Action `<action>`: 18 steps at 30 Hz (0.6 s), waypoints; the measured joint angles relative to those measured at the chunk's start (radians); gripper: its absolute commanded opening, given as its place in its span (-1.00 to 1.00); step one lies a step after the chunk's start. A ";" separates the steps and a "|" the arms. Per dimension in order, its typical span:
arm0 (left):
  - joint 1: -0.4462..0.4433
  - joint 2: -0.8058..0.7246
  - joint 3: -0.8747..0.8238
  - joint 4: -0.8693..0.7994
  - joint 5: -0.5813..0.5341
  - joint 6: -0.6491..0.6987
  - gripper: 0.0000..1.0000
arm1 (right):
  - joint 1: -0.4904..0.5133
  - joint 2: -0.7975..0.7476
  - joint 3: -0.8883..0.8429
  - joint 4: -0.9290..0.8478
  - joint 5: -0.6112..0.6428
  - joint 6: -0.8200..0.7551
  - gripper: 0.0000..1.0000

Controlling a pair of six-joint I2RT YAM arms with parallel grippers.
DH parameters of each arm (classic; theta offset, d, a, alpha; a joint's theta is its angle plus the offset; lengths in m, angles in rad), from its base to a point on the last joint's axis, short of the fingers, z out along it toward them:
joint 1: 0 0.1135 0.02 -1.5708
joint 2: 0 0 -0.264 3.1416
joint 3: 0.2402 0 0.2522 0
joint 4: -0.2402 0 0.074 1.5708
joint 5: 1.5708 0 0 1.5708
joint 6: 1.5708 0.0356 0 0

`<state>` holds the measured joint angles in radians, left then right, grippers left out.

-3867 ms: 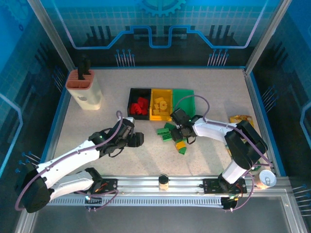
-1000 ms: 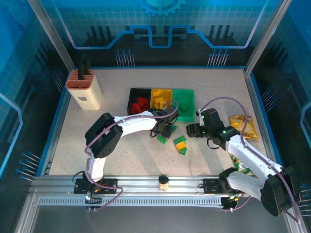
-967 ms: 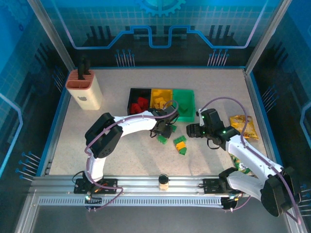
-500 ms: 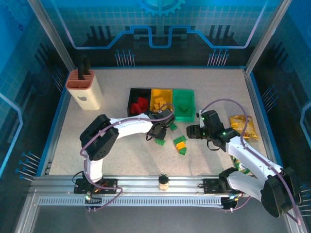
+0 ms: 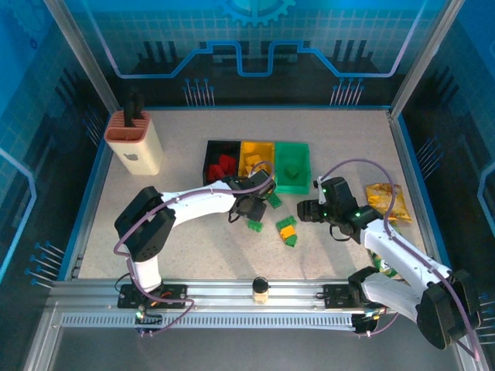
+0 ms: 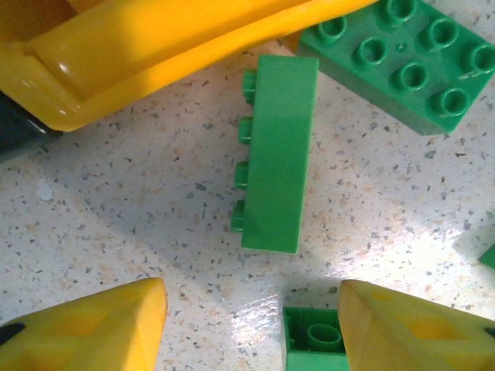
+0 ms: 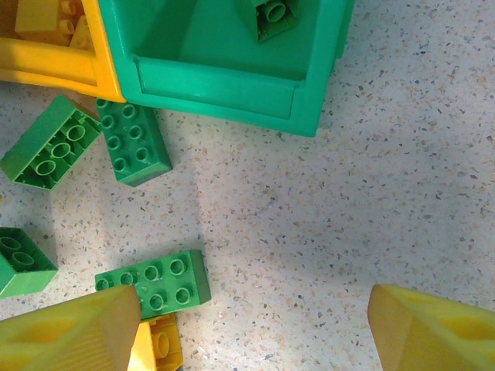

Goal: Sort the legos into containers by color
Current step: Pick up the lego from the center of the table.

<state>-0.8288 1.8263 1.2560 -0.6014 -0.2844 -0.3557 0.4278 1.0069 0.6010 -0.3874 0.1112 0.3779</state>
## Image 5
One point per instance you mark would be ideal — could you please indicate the red lego brick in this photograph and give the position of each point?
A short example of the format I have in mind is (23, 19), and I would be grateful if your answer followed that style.
(214, 172)
(228, 161)

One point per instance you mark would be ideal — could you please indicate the cream knife block pink top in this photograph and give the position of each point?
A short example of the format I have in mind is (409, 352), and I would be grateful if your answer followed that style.
(135, 156)

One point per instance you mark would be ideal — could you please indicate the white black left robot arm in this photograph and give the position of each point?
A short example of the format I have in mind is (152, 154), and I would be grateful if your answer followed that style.
(193, 201)

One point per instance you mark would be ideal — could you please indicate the yellow plastic bin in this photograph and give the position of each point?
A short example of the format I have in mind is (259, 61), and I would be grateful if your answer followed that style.
(267, 152)

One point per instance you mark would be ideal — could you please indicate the aluminium mounting rail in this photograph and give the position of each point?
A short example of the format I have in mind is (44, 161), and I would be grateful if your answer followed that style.
(220, 293)

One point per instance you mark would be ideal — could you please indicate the black knob beige block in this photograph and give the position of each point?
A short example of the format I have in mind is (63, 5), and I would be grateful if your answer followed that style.
(260, 286)

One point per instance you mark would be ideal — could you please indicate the aluminium table side rail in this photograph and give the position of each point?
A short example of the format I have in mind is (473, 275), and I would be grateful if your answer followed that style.
(98, 181)
(410, 170)

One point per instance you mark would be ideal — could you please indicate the green lego brick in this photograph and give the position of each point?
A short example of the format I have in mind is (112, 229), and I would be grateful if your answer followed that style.
(285, 223)
(275, 201)
(255, 226)
(291, 240)
(291, 172)

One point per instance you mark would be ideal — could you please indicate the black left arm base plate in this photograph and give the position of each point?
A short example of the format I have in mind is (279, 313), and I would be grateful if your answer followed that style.
(174, 291)

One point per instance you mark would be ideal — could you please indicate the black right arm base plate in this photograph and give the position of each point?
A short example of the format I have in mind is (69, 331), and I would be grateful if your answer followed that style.
(336, 295)

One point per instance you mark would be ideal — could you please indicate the yellow lego brick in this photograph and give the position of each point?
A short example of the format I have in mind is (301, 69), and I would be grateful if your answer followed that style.
(253, 159)
(288, 231)
(247, 170)

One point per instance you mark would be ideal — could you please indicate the green plastic bin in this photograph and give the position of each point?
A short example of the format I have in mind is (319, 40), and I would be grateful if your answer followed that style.
(298, 154)

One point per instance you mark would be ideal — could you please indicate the yellow chips bag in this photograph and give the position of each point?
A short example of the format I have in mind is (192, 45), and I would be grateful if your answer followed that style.
(381, 197)

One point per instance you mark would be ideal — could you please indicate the black plastic bin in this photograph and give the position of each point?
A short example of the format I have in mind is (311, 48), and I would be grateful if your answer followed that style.
(222, 147)

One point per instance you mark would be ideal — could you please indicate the green snack bag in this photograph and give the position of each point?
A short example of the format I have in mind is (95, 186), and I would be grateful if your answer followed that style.
(383, 266)

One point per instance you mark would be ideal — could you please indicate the aluminium frame post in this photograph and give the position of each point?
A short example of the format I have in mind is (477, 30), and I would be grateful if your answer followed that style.
(83, 58)
(421, 58)

